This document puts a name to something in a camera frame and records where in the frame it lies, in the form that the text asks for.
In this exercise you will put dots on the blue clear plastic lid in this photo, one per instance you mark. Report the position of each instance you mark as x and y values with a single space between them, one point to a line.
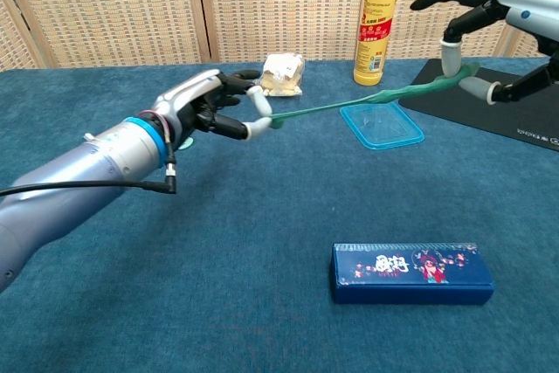
382 128

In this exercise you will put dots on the yellow bottle with green cap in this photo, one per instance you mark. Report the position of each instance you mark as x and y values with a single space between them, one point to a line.
375 19

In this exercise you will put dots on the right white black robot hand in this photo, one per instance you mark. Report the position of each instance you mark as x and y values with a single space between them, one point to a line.
537 6

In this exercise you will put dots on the green putty strip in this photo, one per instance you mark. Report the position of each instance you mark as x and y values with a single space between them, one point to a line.
393 94

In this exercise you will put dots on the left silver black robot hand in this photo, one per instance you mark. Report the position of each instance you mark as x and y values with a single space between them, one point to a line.
192 98

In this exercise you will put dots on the black mouse pad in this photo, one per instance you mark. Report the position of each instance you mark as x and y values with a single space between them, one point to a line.
463 115

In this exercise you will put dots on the woven wicker folding screen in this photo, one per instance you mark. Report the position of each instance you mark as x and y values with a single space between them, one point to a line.
279 6

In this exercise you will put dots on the clear bag of snacks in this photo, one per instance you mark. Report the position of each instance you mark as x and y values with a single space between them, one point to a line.
284 78

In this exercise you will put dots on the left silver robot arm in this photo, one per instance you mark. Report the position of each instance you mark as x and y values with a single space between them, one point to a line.
78 163

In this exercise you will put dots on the blue velvet tablecloth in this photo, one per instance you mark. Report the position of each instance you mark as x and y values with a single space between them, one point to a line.
262 216

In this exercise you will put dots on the dark blue printed pencil case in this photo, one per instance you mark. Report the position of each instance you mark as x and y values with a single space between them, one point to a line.
410 285

